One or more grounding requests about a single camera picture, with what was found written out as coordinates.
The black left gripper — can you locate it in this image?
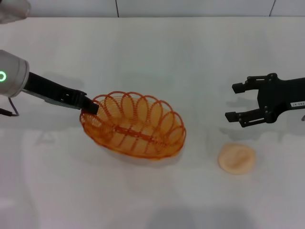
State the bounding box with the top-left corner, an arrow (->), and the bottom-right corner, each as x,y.
23,71 -> 100,115

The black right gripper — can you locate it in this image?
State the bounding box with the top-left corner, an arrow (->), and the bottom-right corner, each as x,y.
224,72 -> 305,128

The pale round bread bun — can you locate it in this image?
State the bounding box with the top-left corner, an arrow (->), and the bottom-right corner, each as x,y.
217,142 -> 257,175

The orange woven plastic basket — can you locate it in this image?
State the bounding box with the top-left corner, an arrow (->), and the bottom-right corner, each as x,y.
79,90 -> 187,163

